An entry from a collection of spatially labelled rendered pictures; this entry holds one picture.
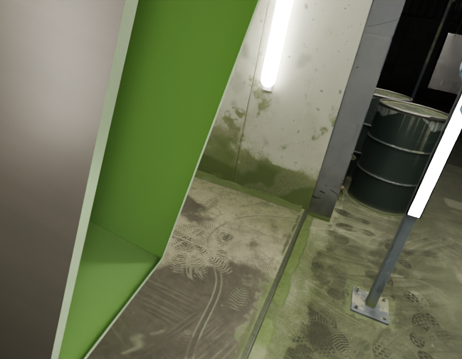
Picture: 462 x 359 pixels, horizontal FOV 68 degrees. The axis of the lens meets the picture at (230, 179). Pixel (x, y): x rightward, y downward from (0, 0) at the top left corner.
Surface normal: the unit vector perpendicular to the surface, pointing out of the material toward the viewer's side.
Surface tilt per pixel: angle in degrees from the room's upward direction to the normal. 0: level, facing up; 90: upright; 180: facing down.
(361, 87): 90
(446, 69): 81
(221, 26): 90
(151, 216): 90
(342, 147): 90
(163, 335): 0
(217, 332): 0
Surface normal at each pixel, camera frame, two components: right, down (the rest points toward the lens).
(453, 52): -0.33, 0.19
